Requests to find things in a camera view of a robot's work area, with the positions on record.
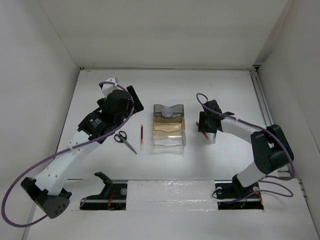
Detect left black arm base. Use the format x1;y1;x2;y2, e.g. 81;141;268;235
79;172;128;211

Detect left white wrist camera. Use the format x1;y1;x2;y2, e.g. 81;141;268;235
99;76;118;98

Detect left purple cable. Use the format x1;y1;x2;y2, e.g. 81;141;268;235
1;81;136;228

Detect clear plastic tray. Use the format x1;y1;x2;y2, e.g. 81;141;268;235
153;130;186;149

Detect aluminium rail right side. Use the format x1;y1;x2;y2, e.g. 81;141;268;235
248;65;308;201

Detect red pen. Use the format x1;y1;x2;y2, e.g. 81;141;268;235
140;124;144;151
195;121;213;144

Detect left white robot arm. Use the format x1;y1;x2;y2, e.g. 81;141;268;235
20;85;144;219

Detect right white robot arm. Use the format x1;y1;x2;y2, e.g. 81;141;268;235
198;100;294;202

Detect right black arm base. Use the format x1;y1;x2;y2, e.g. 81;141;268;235
211;177;264;210

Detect small clear clip jar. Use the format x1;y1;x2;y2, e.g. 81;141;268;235
161;106;174;119

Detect black handled scissors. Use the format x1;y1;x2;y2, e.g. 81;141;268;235
114;130;137;155

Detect grey smoked plastic tray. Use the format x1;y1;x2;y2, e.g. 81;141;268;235
153;104;185;119

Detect green pen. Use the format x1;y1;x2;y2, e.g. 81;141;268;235
212;133;217;144

